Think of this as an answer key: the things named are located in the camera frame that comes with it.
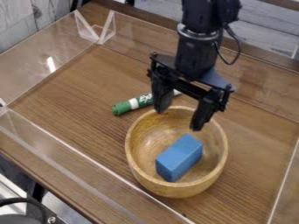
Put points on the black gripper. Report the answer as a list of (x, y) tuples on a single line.
[(188, 72)]

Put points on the blue foam block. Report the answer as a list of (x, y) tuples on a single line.
[(178, 158)]

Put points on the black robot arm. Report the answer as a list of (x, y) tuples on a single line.
[(205, 16)]

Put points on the brown wooden bowl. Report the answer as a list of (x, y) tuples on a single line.
[(152, 133)]

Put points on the green Expo marker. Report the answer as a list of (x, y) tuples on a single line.
[(134, 103)]

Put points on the black metal table leg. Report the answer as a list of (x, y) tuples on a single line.
[(37, 192)]

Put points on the clear acrylic corner bracket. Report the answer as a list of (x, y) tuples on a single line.
[(92, 32)]

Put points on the clear acrylic barrier wall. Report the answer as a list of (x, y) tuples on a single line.
[(68, 145)]

